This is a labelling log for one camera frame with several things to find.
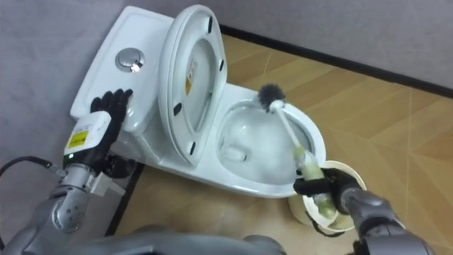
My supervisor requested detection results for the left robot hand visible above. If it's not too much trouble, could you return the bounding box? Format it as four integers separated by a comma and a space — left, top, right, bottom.
62, 88, 137, 180

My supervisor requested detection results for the white toilet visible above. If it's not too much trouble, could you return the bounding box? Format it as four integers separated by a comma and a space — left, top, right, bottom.
69, 4, 327, 199

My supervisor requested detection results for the robot body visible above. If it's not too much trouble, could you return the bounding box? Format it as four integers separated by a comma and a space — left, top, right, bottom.
56, 224, 288, 255

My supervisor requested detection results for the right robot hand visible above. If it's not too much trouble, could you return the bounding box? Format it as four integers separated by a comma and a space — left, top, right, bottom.
293, 167, 363, 215

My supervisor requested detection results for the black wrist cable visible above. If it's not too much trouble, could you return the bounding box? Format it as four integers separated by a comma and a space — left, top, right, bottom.
0, 156, 67, 178

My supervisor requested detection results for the cream toilet brush holder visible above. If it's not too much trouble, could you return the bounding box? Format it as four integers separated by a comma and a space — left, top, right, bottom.
287, 160, 367, 234

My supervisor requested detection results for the white toilet brush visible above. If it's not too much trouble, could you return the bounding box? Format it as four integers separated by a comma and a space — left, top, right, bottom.
258, 83, 338, 219

